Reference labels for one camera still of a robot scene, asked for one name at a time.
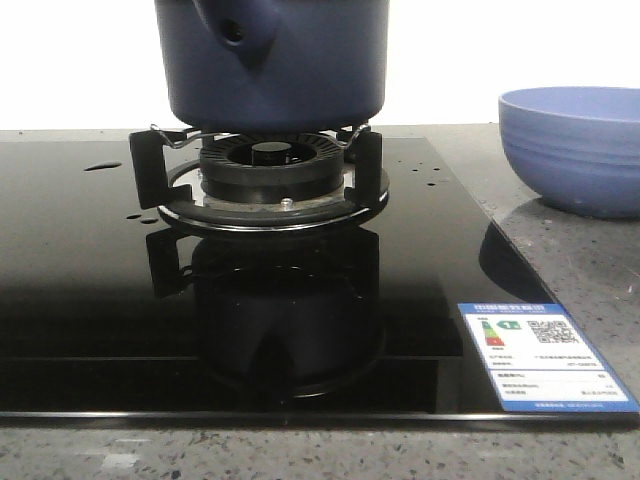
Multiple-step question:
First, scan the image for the blue plastic bowl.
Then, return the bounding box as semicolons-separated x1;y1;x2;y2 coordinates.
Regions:
498;86;639;218

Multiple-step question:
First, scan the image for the black pot support grate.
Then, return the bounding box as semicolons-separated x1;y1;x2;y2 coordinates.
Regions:
129;125;389;233

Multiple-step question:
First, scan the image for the dark blue pot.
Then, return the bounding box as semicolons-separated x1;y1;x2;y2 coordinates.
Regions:
154;1;390;133

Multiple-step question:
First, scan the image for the black round gas burner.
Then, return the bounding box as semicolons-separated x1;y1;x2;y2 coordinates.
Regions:
199;133;344;204

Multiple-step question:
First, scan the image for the black glass gas stove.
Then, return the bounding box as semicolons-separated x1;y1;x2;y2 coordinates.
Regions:
1;138;639;430

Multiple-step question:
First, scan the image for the blue energy label sticker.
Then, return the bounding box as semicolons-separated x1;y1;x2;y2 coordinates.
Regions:
458;303;639;414

